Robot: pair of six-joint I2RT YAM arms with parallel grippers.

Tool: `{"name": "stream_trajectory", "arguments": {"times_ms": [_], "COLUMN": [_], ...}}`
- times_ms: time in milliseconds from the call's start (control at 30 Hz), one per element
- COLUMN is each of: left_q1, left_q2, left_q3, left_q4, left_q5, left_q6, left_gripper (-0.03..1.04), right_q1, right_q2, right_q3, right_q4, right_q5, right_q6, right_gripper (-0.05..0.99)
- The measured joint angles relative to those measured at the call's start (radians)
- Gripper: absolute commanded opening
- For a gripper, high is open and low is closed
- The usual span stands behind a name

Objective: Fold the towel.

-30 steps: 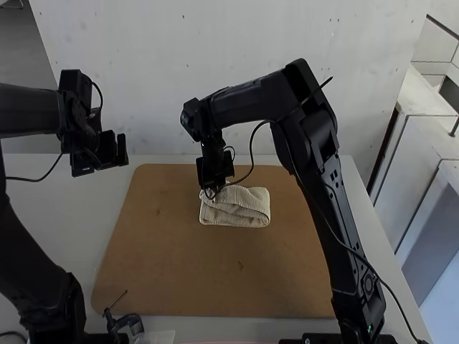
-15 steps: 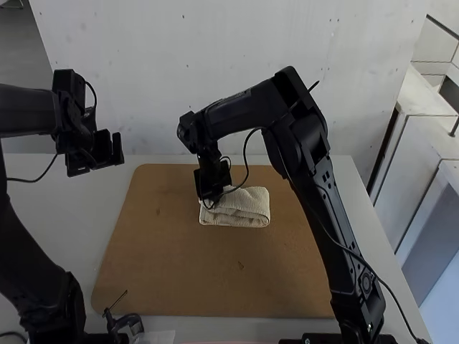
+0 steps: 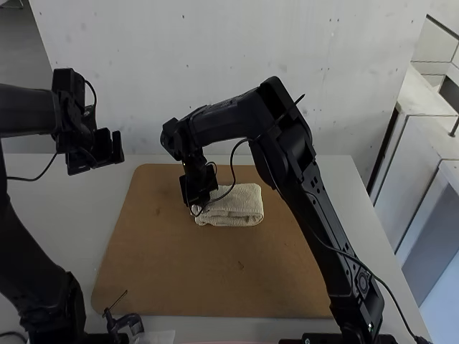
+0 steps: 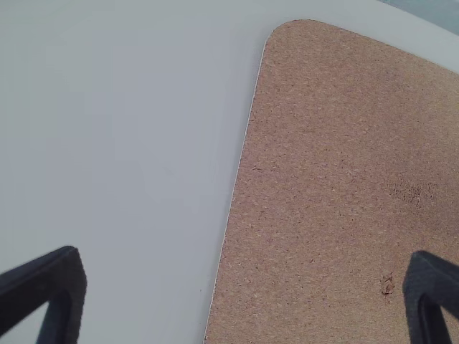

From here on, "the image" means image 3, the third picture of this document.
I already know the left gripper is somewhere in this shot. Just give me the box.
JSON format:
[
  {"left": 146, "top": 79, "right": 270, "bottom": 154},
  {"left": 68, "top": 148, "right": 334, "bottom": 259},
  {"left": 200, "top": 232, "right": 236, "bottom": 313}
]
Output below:
[{"left": 65, "top": 127, "right": 126, "bottom": 176}]

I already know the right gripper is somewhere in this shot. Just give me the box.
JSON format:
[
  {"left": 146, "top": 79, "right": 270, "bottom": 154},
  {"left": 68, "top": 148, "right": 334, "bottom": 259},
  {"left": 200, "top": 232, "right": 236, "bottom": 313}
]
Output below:
[{"left": 178, "top": 161, "right": 219, "bottom": 216}]

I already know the pale towel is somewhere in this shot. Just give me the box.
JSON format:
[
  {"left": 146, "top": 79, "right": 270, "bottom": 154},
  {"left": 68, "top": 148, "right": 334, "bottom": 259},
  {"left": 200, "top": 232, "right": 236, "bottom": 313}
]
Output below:
[{"left": 193, "top": 182, "right": 268, "bottom": 227}]

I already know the cork mat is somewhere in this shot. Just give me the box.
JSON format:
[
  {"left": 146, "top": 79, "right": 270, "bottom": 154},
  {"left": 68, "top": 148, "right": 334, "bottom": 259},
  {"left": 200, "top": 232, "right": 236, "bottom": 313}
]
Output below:
[{"left": 90, "top": 163, "right": 336, "bottom": 320}]

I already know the black clamp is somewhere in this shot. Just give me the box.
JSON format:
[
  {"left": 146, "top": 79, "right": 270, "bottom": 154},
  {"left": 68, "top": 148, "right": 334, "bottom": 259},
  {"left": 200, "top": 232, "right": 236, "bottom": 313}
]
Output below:
[{"left": 102, "top": 289, "right": 146, "bottom": 340}]

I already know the black cable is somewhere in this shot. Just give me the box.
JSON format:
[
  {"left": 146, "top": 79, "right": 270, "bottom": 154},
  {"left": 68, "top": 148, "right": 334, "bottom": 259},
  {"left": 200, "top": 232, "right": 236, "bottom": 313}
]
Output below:
[
  {"left": 5, "top": 152, "right": 60, "bottom": 182},
  {"left": 195, "top": 138, "right": 252, "bottom": 213},
  {"left": 369, "top": 271, "right": 431, "bottom": 344}
]

